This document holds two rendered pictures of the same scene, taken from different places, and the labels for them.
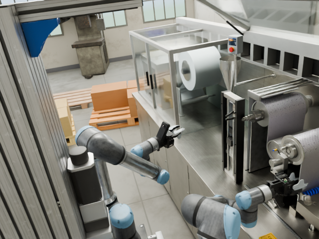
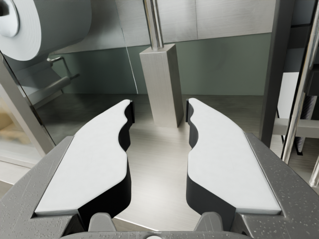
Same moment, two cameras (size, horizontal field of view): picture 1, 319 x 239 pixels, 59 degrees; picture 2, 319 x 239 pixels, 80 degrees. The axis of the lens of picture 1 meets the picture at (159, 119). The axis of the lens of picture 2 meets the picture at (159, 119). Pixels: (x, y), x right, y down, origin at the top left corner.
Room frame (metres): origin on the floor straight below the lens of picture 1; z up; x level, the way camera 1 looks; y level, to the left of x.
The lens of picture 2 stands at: (1.44, -0.04, 1.29)
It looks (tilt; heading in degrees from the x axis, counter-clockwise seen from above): 31 degrees down; 314
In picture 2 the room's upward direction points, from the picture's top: 11 degrees counter-clockwise
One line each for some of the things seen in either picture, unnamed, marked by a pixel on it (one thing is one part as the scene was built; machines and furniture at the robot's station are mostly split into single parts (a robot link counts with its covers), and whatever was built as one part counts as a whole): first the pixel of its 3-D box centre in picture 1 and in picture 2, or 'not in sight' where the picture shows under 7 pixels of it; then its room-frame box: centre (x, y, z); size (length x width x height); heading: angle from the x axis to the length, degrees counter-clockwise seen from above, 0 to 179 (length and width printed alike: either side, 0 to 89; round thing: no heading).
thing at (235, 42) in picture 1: (234, 44); not in sight; (1.66, -0.49, 1.66); 0.07 x 0.07 x 0.10; 32
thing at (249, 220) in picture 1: (245, 213); not in sight; (1.00, -0.35, 1.01); 0.11 x 0.08 x 0.11; 50
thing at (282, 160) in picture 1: (277, 181); not in sight; (1.15, -0.57, 1.05); 0.06 x 0.05 x 0.31; 106
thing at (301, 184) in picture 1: (301, 184); not in sight; (1.03, -0.62, 1.11); 0.09 x 0.03 x 0.06; 97
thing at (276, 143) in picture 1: (294, 144); not in sight; (1.27, -0.70, 1.17); 0.26 x 0.12 x 0.12; 106
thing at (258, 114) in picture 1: (256, 115); not in sight; (1.36, -0.52, 1.33); 0.06 x 0.06 x 0.06; 16
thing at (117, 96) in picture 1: (129, 102); not in sight; (4.52, 0.48, 0.24); 1.35 x 0.92 x 0.49; 95
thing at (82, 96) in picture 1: (60, 102); not in sight; (5.43, 1.94, 0.06); 1.30 x 0.92 x 0.12; 101
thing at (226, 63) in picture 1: (229, 62); not in sight; (1.84, -0.51, 1.50); 0.14 x 0.14 x 0.06
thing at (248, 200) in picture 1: (249, 198); not in sight; (0.99, -0.36, 1.11); 0.11 x 0.08 x 0.09; 106
